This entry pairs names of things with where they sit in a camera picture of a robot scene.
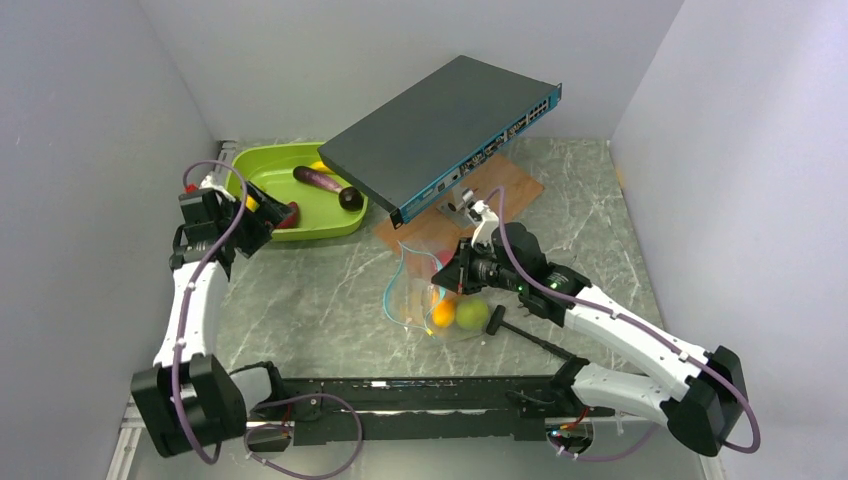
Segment dark brown toy fruit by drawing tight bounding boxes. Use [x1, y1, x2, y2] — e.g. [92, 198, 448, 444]
[338, 186, 365, 212]

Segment orange toy mango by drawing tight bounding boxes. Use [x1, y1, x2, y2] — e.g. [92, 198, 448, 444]
[431, 298, 457, 329]

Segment clear zip top bag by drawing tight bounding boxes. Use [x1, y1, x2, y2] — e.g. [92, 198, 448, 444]
[382, 245, 485, 343]

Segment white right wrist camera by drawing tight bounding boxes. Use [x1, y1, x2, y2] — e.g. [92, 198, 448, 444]
[467, 200, 500, 251]

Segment purple toy eggplant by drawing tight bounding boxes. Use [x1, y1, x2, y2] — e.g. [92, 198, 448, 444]
[292, 165, 344, 194]

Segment wooden board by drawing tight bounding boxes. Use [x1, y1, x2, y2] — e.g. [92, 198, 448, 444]
[373, 154, 544, 254]

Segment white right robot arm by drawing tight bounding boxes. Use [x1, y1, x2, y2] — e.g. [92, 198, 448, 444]
[431, 222, 762, 457]

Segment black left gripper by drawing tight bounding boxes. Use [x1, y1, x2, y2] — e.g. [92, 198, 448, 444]
[218, 181, 294, 258]

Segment dark grey network switch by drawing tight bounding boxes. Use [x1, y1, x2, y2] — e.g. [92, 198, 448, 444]
[318, 55, 562, 228]

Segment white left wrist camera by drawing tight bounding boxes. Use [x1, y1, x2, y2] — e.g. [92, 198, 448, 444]
[184, 172, 237, 202]

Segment lime green plastic tray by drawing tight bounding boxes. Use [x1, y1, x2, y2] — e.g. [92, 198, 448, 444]
[232, 142, 368, 242]

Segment green toy pear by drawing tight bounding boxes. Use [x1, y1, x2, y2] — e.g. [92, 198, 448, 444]
[455, 297, 490, 331]

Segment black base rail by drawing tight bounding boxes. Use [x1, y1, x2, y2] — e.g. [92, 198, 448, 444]
[248, 375, 587, 446]

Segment yellow toy banana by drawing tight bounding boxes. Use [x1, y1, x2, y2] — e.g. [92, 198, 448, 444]
[310, 161, 334, 174]
[244, 195, 260, 212]

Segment metal stand bracket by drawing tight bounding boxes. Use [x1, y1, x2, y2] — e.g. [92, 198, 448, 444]
[437, 184, 483, 229]

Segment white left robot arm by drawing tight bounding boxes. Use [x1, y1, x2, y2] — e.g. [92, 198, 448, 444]
[131, 185, 300, 458]

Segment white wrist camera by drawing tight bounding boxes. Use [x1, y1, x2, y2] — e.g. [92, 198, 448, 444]
[467, 200, 500, 251]
[184, 172, 237, 202]

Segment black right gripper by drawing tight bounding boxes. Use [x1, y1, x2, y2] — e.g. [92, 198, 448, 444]
[432, 236, 525, 295]

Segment red toy apple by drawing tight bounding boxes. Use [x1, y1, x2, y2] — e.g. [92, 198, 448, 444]
[434, 249, 455, 269]

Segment dark red toy fruit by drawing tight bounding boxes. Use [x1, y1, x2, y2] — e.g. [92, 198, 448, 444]
[276, 202, 300, 230]

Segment black rubber mallet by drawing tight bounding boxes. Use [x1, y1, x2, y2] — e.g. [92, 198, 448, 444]
[484, 305, 574, 361]

